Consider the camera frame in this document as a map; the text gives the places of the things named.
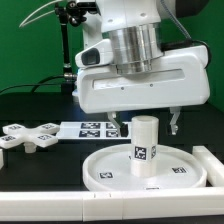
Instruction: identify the white cable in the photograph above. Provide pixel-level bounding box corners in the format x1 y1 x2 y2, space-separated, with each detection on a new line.
18 0 63 29

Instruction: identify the white left fence piece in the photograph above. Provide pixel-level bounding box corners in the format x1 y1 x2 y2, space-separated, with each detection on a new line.
0 149 4 170

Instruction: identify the black cable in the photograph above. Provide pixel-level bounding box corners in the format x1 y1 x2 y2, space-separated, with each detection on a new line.
0 75 65 96

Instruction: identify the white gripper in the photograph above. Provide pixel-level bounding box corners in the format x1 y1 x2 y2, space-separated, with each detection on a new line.
77 46 210 136

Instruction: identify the white marker tag plate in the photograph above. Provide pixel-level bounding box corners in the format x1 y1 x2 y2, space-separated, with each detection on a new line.
56 122 121 140

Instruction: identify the white fence rail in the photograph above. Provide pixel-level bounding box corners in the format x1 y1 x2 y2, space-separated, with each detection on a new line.
0 187 224 221
192 146 224 187

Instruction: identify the white round table top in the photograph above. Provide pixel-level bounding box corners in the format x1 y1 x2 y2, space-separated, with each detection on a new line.
82 144 207 191

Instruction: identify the white right fence rail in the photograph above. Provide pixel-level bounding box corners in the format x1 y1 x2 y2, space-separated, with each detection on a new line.
192 146 224 187

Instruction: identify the white cross-shaped table base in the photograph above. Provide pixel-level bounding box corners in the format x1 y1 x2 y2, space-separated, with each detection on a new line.
0 123 60 153

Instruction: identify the white front fence rail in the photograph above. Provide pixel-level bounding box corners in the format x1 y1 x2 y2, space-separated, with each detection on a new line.
0 187 224 221

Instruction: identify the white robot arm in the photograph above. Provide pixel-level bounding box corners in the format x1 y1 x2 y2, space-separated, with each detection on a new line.
75 0 210 136

